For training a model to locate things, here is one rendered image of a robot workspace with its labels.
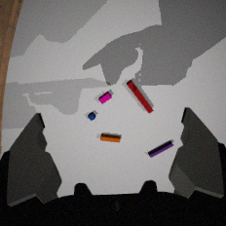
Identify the small blue cube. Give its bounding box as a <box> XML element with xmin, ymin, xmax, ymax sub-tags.
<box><xmin>88</xmin><ymin>112</ymin><xmax>95</xmax><ymax>121</ymax></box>

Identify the magenta rod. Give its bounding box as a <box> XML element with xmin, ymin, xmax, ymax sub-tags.
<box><xmin>98</xmin><ymin>92</ymin><xmax>112</xmax><ymax>104</ymax></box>

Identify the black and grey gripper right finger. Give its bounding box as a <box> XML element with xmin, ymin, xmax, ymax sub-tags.
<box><xmin>169</xmin><ymin>107</ymin><xmax>226</xmax><ymax>226</ymax></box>

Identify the orange rod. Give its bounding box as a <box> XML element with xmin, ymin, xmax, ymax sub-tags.
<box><xmin>100</xmin><ymin>133</ymin><xmax>121</xmax><ymax>142</ymax></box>

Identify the red rod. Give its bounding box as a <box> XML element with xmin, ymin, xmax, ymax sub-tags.
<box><xmin>127</xmin><ymin>80</ymin><xmax>154</xmax><ymax>113</ymax></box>

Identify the purple rod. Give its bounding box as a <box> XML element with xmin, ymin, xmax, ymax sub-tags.
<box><xmin>148</xmin><ymin>141</ymin><xmax>173</xmax><ymax>158</ymax></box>

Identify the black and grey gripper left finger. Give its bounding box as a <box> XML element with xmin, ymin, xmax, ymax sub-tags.
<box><xmin>0</xmin><ymin>113</ymin><xmax>61</xmax><ymax>226</ymax></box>

